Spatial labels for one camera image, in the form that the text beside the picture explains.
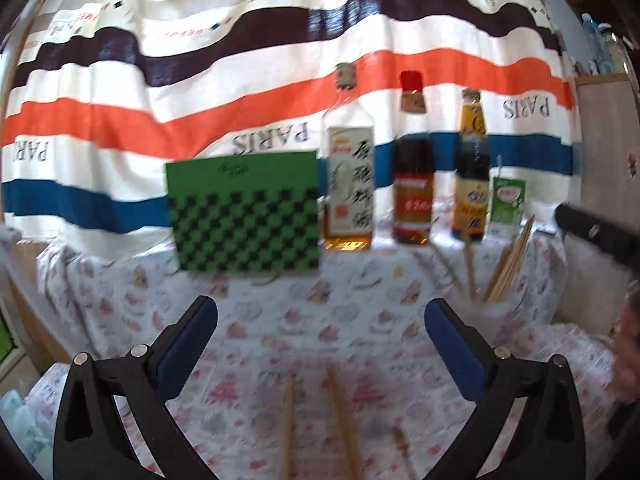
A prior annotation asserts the pale blue plastic bag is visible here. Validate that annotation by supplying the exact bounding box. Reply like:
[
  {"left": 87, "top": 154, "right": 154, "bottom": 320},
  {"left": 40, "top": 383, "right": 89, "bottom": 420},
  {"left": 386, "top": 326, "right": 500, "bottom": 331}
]
[{"left": 0, "top": 389, "right": 45, "bottom": 467}]

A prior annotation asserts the person's right hand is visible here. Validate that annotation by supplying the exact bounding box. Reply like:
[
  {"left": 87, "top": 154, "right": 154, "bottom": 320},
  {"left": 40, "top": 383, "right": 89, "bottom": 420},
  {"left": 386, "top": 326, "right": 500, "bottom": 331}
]
[{"left": 612, "top": 295, "right": 640, "bottom": 401}]

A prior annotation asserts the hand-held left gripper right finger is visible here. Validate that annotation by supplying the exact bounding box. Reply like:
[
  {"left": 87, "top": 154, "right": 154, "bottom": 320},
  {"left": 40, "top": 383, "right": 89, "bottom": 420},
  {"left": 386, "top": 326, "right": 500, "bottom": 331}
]
[{"left": 424, "top": 297, "right": 587, "bottom": 480}]

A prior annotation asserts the clear plastic water bottle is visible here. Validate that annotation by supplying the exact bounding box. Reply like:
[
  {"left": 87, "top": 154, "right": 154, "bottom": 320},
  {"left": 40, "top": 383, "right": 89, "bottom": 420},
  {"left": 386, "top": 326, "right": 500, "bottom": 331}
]
[{"left": 581, "top": 12, "right": 614, "bottom": 77}]

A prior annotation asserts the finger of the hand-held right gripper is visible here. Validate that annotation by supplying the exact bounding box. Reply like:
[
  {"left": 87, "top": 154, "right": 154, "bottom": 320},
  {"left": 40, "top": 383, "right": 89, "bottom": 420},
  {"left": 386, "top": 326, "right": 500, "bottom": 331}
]
[{"left": 555, "top": 202, "right": 640, "bottom": 277}]

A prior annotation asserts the green drink carton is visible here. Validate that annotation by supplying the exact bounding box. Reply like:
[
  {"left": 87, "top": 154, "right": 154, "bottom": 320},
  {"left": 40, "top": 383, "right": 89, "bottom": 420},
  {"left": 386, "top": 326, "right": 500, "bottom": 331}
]
[{"left": 487, "top": 155, "right": 527, "bottom": 238}]

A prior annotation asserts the clear cooking wine bottle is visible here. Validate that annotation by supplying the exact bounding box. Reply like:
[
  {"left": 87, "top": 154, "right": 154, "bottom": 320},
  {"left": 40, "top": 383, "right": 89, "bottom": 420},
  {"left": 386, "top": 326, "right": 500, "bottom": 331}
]
[{"left": 320, "top": 62, "right": 376, "bottom": 252}]

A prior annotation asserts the bundle of chopsticks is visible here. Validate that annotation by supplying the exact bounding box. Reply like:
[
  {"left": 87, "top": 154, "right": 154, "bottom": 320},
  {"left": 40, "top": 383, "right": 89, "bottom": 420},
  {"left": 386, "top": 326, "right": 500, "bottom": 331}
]
[{"left": 430, "top": 214, "right": 537, "bottom": 307}]

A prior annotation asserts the red-capped dark sauce bottle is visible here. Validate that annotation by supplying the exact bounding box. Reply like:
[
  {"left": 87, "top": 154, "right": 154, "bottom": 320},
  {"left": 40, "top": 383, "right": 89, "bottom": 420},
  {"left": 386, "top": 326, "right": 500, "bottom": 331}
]
[{"left": 391, "top": 71, "right": 435, "bottom": 246}]

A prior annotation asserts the green checkered box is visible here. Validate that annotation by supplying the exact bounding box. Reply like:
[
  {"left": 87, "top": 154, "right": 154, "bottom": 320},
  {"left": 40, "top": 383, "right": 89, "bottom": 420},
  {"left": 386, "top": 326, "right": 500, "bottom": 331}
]
[{"left": 165, "top": 150, "right": 321, "bottom": 274}]

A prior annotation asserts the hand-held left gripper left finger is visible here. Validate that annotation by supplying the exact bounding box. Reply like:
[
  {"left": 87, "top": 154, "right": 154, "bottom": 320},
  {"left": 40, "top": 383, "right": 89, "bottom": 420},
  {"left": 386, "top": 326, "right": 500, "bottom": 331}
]
[{"left": 52, "top": 295, "right": 220, "bottom": 480}]

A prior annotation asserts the yellow-label soy sauce bottle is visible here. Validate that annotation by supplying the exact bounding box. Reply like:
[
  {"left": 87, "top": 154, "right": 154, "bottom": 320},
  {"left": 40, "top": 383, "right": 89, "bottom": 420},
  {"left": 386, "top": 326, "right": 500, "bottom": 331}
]
[{"left": 450, "top": 89, "right": 491, "bottom": 242}]

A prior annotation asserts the beige wooden cabinet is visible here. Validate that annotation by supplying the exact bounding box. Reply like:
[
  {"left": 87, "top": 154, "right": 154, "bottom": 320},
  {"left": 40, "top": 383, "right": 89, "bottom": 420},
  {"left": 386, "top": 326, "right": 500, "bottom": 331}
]
[{"left": 575, "top": 72, "right": 640, "bottom": 336}]

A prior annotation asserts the pink printed tablecloth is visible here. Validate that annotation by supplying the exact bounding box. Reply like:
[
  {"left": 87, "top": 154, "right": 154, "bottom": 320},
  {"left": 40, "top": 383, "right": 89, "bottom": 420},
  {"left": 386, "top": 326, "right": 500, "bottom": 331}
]
[{"left": 10, "top": 230, "right": 631, "bottom": 480}]

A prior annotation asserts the white plastic cup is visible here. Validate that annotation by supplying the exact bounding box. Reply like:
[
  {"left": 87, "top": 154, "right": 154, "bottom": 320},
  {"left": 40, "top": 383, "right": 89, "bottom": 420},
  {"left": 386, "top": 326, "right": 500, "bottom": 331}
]
[{"left": 467, "top": 295, "right": 536, "bottom": 353}]

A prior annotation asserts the striped cloth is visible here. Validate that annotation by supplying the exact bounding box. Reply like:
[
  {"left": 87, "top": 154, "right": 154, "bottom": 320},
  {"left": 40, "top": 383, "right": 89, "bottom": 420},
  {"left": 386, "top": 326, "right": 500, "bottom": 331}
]
[{"left": 0, "top": 0, "right": 583, "bottom": 261}]

